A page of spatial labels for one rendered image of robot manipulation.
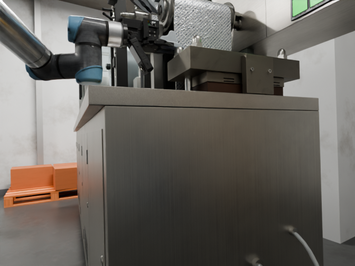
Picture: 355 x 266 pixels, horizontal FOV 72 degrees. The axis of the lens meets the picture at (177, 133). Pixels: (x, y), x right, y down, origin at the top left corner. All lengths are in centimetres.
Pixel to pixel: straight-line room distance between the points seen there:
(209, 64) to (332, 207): 168
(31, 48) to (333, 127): 187
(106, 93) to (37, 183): 341
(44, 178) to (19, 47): 321
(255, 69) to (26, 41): 60
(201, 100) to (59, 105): 387
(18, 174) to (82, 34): 321
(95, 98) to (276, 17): 69
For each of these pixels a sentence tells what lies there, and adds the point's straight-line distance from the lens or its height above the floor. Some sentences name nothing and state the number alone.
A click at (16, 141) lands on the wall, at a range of 431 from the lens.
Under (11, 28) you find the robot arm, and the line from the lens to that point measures 72.
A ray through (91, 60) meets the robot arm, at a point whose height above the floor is 101.
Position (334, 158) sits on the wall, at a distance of 208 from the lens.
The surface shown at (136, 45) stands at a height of 108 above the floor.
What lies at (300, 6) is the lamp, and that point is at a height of 118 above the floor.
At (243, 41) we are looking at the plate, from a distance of 109.
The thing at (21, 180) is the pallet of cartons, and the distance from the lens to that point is 386.
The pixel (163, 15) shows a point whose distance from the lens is 95.
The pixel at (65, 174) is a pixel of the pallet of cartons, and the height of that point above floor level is 32.
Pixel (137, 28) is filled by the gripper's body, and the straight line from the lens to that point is 84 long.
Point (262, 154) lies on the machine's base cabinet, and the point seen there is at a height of 74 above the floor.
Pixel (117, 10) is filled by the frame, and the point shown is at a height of 136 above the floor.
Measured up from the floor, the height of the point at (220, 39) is 115.
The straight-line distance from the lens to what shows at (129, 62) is 192.
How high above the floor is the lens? 80
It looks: level
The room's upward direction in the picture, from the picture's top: 1 degrees counter-clockwise
